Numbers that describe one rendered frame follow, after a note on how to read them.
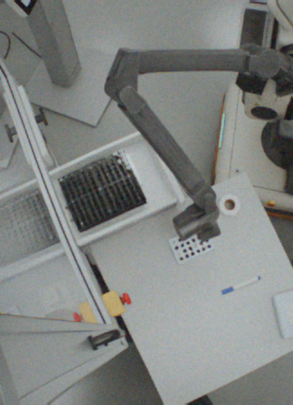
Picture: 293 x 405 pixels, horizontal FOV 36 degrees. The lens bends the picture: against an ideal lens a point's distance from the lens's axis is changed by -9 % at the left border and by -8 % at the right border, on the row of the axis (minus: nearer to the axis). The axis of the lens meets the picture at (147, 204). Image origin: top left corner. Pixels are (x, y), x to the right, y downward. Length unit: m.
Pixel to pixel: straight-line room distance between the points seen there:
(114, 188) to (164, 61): 0.50
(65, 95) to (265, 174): 1.16
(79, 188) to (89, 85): 1.22
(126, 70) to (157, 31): 1.78
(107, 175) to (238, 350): 0.70
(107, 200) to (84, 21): 1.67
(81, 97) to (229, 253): 1.36
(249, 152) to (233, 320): 0.92
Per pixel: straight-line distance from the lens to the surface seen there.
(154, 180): 1.51
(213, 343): 1.52
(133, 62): 1.05
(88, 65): 2.67
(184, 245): 1.50
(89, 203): 1.47
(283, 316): 1.52
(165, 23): 2.86
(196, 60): 1.13
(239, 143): 2.19
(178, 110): 2.54
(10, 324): 0.38
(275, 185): 2.15
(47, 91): 2.63
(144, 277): 1.52
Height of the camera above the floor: 2.27
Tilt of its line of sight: 75 degrees down
